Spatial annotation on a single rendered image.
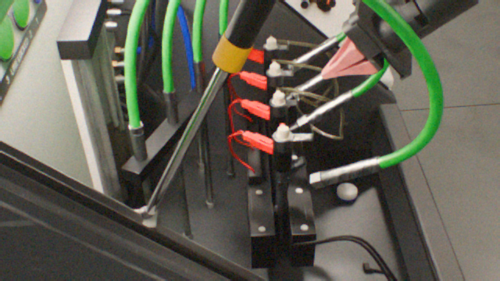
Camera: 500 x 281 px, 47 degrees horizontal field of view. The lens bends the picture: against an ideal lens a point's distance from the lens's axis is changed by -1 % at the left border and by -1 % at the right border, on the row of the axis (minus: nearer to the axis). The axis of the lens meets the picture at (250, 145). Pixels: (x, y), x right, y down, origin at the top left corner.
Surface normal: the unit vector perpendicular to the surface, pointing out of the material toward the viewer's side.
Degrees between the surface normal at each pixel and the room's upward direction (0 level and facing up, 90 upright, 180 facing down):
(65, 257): 90
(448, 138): 0
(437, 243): 0
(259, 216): 0
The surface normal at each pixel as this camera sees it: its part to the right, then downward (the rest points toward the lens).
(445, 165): -0.01, -0.76
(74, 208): 0.67, -0.58
